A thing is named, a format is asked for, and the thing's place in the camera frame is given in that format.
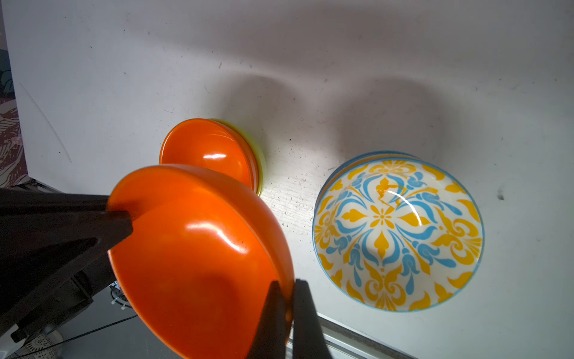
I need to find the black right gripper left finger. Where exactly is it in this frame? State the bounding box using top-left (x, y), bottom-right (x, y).
top-left (247, 281), bottom-right (287, 359)

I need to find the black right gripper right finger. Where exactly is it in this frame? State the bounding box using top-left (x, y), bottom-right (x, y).
top-left (292, 279), bottom-right (333, 359)

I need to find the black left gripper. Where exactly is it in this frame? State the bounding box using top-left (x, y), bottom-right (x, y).
top-left (1, 188), bottom-right (132, 342)

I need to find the large orange bowl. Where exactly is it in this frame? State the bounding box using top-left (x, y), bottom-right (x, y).
top-left (107, 165), bottom-right (294, 358)

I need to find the blue yellow patterned bowl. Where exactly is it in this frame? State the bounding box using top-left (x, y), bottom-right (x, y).
top-left (312, 157), bottom-right (484, 312)

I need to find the small orange bowl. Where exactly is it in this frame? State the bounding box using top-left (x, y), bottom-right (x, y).
top-left (159, 118), bottom-right (259, 193)

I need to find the yellow flower bowl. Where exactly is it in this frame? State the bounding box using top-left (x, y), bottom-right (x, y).
top-left (325, 150), bottom-right (419, 187)

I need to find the lime green bowl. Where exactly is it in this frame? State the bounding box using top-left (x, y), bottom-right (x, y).
top-left (212, 118), bottom-right (267, 196)

